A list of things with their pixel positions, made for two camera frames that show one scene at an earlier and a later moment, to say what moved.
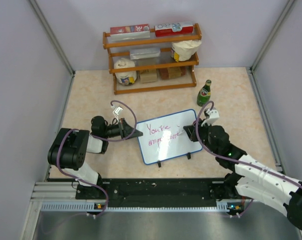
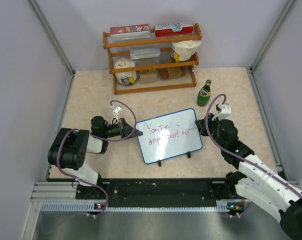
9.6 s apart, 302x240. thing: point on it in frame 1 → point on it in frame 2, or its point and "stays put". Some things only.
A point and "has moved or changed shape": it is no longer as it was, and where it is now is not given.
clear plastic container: [143, 53] stays put
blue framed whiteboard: [164, 137] stays put
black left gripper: [126, 130] stays put
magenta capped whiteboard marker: [183, 128] has moved or changed shape
